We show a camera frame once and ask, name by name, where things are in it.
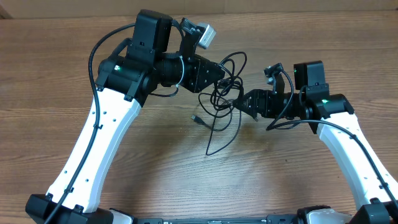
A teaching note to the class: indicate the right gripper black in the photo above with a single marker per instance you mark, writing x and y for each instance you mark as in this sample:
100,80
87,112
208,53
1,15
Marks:
259,96

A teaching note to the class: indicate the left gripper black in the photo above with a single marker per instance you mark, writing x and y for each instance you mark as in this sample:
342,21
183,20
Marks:
198,81

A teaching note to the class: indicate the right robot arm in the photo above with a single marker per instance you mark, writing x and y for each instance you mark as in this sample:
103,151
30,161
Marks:
332,118

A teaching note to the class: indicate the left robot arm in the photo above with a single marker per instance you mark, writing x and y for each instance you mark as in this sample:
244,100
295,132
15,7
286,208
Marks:
161,52

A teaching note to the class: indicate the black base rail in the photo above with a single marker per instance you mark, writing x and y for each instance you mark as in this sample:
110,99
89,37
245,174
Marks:
217,221

